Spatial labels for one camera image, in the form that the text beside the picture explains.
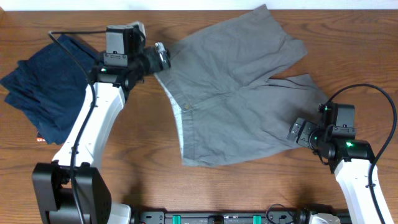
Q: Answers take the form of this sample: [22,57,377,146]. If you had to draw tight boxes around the grey shorts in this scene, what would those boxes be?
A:
[156,5,327,167]

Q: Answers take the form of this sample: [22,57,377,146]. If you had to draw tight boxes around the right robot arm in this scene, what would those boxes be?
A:
[287,102,394,223]

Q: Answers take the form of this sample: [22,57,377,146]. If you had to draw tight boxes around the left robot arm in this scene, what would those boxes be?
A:
[32,21,170,223]

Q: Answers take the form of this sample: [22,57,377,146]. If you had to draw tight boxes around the folded dark navy garment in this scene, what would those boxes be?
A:
[1,44,87,144]

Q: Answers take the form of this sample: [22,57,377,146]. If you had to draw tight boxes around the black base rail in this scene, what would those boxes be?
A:
[133,210,352,224]

